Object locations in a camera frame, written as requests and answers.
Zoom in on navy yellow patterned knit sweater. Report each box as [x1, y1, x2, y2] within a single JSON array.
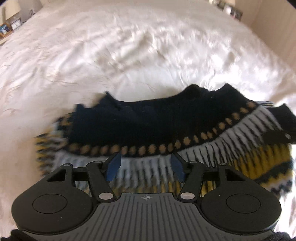
[[36, 84, 295, 196]]

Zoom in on white floral embroidered bedspread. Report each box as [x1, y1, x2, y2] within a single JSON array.
[[1, 1, 295, 237]]

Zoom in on picture frames on shelf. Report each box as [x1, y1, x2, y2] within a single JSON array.
[[208, 0, 243, 21]]

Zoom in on small alarm clock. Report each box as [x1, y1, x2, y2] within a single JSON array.
[[11, 18, 22, 31]]

